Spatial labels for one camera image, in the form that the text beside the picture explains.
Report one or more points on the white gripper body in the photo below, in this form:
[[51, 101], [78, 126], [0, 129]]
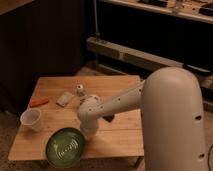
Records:
[[89, 128]]

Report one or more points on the green ceramic bowl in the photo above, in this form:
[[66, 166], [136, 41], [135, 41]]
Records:
[[65, 148]]

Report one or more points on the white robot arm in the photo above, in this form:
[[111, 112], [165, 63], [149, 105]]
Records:
[[170, 100]]

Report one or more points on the black rectangular remote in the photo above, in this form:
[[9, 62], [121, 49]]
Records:
[[109, 118]]

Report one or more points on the white rectangular block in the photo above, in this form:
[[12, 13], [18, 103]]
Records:
[[64, 99]]

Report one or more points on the small white spool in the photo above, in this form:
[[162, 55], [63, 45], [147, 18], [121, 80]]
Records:
[[80, 90]]

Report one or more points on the orange carrot toy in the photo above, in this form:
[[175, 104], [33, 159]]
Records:
[[38, 102]]

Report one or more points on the clear plastic cup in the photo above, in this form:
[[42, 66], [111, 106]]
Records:
[[32, 118]]

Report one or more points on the metal shelf rack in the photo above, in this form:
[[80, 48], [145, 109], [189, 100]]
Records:
[[151, 41]]

